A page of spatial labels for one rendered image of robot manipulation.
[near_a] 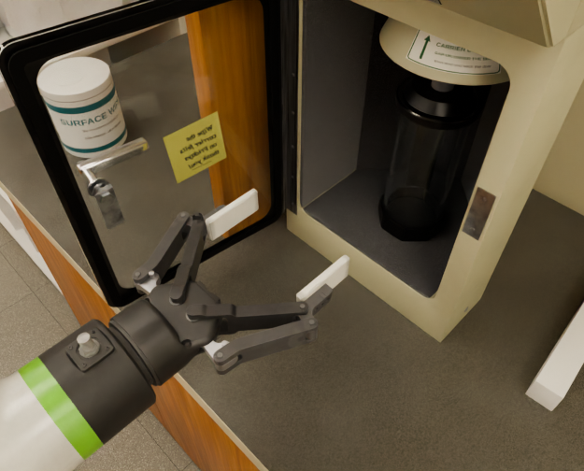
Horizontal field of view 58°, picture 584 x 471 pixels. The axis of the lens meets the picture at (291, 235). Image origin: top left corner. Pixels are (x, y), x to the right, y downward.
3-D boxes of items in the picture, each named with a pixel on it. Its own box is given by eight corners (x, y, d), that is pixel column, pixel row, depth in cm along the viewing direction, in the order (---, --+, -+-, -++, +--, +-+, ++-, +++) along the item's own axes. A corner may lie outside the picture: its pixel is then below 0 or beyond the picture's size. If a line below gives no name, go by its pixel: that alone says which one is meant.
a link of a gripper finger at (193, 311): (186, 302, 48) (185, 316, 47) (308, 296, 48) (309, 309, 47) (192, 325, 51) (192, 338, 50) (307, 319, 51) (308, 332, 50)
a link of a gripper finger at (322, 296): (288, 313, 49) (311, 333, 47) (325, 282, 51) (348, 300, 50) (288, 322, 50) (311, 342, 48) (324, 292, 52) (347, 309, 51)
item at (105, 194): (126, 223, 63) (114, 189, 59) (109, 232, 62) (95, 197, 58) (119, 214, 64) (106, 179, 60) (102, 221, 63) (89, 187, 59)
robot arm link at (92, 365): (64, 392, 50) (117, 463, 46) (16, 327, 41) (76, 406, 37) (119, 352, 53) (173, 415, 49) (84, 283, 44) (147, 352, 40)
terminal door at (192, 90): (283, 217, 86) (279, -38, 57) (111, 311, 74) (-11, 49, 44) (280, 214, 87) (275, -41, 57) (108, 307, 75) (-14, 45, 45)
